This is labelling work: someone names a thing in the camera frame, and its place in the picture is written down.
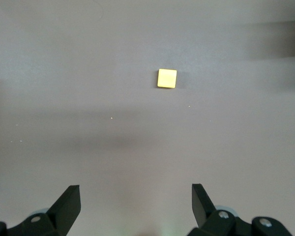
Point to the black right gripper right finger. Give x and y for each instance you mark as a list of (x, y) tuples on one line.
[(201, 206)]

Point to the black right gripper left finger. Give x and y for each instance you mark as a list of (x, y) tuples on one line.
[(64, 209)]

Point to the yellow cube block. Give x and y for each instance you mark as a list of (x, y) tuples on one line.
[(166, 78)]

